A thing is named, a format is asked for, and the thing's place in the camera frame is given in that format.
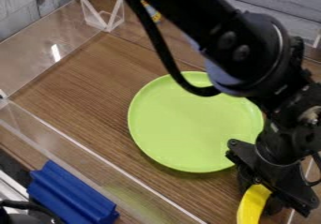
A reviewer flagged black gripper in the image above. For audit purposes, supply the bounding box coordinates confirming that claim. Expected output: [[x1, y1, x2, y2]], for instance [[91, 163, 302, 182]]
[[226, 139, 319, 217]]

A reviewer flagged yellow banana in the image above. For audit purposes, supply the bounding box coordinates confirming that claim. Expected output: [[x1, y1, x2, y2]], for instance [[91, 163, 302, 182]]
[[235, 185, 271, 224]]

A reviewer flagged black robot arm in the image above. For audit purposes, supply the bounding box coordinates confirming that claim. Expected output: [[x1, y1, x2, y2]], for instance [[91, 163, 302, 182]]
[[125, 0, 321, 216]]

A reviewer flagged green plate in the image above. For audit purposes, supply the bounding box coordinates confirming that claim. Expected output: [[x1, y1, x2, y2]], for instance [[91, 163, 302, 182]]
[[128, 75, 263, 173]]

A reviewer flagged blue plastic block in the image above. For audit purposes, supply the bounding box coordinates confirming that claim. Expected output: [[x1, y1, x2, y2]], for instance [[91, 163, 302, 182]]
[[28, 160, 119, 224]]

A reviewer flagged yellow labelled tin can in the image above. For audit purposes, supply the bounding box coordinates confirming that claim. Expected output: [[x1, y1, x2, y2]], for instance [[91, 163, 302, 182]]
[[140, 0, 162, 23]]

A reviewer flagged black cable bottom left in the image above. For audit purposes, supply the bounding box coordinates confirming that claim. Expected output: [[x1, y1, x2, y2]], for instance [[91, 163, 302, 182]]
[[0, 200, 64, 224]]

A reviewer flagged clear acrylic corner bracket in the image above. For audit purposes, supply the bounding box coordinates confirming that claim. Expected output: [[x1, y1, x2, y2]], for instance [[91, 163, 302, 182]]
[[80, 0, 125, 33]]

